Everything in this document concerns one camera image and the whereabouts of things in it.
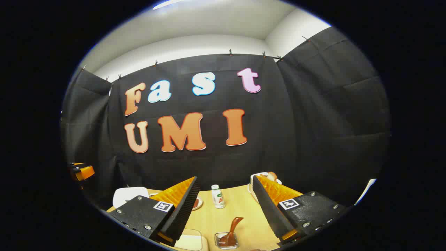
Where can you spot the ceiling light strip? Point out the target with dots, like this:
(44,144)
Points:
(167,4)

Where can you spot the brown wooden spoon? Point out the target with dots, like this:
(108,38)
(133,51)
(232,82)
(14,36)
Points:
(230,235)

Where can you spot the black backdrop cloth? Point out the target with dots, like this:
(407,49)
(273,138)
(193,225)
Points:
(278,139)

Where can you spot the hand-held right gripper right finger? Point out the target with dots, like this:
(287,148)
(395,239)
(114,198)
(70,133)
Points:
(270,212)

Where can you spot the cream toaster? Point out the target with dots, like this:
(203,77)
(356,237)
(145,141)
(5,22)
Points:
(250,188)

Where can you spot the white rice cooker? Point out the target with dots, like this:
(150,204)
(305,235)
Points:
(129,196)

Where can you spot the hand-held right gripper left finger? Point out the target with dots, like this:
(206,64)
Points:
(184,212)

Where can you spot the brown crust bread slice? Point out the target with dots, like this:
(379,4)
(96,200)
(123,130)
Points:
(272,176)

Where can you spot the white oval plate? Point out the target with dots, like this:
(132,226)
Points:
(201,206)

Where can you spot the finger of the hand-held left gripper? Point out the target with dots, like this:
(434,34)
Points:
(84,173)
(76,165)

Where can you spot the clear plastic rice box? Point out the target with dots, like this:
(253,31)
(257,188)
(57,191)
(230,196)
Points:
(205,240)

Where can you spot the white plastic bottle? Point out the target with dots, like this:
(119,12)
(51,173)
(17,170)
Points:
(218,198)

